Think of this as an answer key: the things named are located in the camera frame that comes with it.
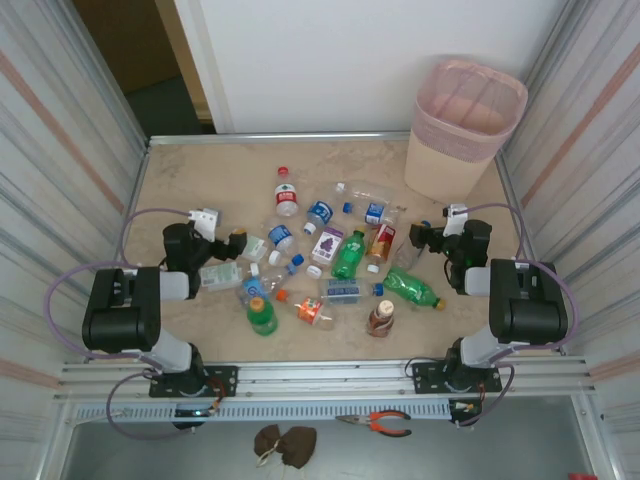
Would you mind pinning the green white label small bottle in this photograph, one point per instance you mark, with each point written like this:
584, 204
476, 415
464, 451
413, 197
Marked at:
255, 247

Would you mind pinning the small clear bottle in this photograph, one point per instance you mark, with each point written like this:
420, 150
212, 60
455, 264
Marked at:
406, 255

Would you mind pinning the pale green label clear bottle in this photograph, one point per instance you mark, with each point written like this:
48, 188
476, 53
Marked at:
220, 277

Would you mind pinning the red yellow label bottle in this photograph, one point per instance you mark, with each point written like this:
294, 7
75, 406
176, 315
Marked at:
381, 242

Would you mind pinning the clear bottle blue letter label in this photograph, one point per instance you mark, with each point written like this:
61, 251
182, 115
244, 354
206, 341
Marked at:
252, 290

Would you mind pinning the blue white label clear bottle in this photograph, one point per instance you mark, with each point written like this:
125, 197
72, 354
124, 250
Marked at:
374, 213

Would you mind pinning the red label water bottle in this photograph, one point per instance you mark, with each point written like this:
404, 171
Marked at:
286, 197

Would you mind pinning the green soda bottle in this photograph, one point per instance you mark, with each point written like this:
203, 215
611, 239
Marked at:
349, 257

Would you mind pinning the green drink bottle orange cap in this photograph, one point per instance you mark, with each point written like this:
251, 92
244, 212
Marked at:
262, 320

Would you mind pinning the blue label bottle white cap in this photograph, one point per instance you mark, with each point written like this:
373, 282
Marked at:
320, 212

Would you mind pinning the purple grape label bottle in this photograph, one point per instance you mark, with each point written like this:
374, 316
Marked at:
327, 246

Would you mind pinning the brown tea bottle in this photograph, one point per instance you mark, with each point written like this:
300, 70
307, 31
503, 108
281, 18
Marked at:
380, 322

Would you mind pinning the long blue label water bottle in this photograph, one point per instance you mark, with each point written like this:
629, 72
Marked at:
342, 291

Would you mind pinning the orange label bottle orange cap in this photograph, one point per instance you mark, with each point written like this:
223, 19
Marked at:
309, 309

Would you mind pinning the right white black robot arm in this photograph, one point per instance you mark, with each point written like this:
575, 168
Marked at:
530, 310

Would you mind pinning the beige plastic waste bin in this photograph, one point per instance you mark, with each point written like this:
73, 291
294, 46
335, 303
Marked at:
440, 170

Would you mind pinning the pink bin liner bag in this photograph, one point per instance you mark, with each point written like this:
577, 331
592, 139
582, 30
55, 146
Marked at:
450, 145

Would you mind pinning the crushed green bottle yellow cap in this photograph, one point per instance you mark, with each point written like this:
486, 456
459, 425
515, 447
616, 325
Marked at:
410, 287

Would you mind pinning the large clear unlabelled bottle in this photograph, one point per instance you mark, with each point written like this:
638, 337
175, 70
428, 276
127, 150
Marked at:
367, 192

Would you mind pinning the tan wooden door jamb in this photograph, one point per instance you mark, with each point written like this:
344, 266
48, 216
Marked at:
184, 55

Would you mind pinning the brown cloth pouch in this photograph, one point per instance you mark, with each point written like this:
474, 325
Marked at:
267, 440
300, 445

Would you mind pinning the small red object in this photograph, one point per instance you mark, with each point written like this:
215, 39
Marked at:
582, 476

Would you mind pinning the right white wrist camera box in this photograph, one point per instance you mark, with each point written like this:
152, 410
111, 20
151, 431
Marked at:
456, 217

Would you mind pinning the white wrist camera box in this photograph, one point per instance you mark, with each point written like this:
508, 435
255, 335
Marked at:
456, 217
206, 219

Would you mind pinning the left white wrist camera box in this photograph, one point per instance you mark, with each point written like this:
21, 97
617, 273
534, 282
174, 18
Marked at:
206, 219

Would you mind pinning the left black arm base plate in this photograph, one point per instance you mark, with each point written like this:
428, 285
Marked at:
225, 380

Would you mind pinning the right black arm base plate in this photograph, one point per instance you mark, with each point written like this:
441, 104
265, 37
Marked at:
425, 377

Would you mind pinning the aluminium mounting rail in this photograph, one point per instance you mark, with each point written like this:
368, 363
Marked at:
325, 375

